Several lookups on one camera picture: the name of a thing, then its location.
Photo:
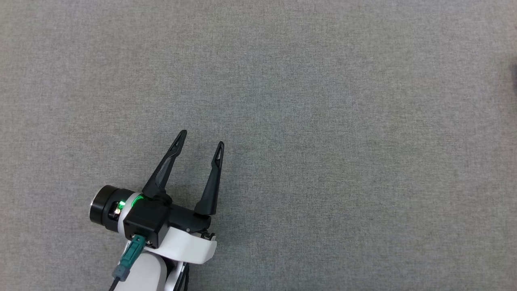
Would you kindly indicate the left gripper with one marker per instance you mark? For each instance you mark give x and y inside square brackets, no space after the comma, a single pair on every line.
[185,246]

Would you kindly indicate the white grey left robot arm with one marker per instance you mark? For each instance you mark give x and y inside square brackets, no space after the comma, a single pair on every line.
[149,275]

